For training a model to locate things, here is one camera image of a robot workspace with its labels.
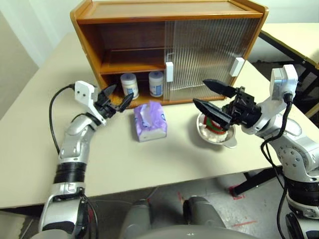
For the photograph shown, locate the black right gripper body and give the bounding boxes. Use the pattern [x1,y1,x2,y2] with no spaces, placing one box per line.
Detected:
[225,86,262,129]

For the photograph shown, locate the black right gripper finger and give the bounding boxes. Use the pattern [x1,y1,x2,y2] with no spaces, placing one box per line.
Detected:
[202,79,236,98]
[192,98,234,130]

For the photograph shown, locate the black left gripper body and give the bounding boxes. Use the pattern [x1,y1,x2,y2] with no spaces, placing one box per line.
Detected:
[94,91,123,119]

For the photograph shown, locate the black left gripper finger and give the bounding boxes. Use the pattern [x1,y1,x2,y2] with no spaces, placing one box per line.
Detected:
[116,92,135,113]
[101,84,118,99]

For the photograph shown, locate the plush snowman with green hat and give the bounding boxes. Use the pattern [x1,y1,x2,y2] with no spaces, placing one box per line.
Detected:
[201,104,231,140]

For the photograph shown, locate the white jar with blue label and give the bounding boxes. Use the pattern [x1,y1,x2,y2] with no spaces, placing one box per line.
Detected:
[120,73,139,100]
[148,71,164,98]

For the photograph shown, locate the white door handle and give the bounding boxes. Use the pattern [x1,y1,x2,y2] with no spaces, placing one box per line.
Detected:
[229,57,245,77]
[164,61,174,83]

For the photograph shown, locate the purple tissue pack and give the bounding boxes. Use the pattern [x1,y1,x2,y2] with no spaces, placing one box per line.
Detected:
[134,100,168,143]

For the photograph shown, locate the ribbed glass sliding door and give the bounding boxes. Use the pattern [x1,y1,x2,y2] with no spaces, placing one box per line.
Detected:
[163,20,250,102]
[173,18,261,100]

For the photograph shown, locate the brown wooden shelf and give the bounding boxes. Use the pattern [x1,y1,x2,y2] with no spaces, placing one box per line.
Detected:
[99,48,166,75]

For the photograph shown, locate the wooden cabinet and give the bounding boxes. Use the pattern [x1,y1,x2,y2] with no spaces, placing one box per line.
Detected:
[69,0,270,107]

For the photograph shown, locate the metal bowl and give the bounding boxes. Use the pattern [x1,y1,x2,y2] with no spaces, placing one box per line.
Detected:
[196,112,238,149]

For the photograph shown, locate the light wooden board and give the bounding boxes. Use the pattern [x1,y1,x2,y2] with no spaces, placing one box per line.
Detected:
[306,98,319,118]

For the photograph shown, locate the black table foot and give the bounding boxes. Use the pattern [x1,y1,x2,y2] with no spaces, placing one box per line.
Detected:
[229,169,282,196]

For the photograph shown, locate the grey right robot leg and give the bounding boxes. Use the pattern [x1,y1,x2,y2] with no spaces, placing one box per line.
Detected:
[183,196,226,229]

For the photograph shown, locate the grey robot leg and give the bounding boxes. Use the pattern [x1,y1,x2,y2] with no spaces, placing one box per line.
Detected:
[183,196,226,229]
[122,199,153,232]

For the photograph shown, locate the grey left robot leg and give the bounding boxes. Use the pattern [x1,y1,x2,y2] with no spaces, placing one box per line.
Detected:
[122,199,153,232]

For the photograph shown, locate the grey robot torso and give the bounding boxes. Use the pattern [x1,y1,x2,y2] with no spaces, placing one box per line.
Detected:
[29,224,255,239]

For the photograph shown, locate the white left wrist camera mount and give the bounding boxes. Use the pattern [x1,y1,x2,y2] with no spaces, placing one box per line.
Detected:
[74,80,107,125]

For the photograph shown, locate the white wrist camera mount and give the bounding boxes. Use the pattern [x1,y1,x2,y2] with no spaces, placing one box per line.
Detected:
[245,64,299,136]
[74,80,107,125]

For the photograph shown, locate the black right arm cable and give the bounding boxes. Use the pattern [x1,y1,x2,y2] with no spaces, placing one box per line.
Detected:
[260,92,294,239]

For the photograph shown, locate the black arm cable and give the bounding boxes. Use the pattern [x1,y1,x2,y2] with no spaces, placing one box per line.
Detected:
[260,92,294,239]
[48,84,75,155]

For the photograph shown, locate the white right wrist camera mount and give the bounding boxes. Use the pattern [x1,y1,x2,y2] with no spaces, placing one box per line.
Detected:
[245,64,299,136]

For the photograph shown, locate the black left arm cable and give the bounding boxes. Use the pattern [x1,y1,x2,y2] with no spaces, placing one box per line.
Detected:
[48,84,75,155]

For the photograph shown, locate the beige table with black frame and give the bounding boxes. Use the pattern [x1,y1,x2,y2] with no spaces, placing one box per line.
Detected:
[249,22,319,118]

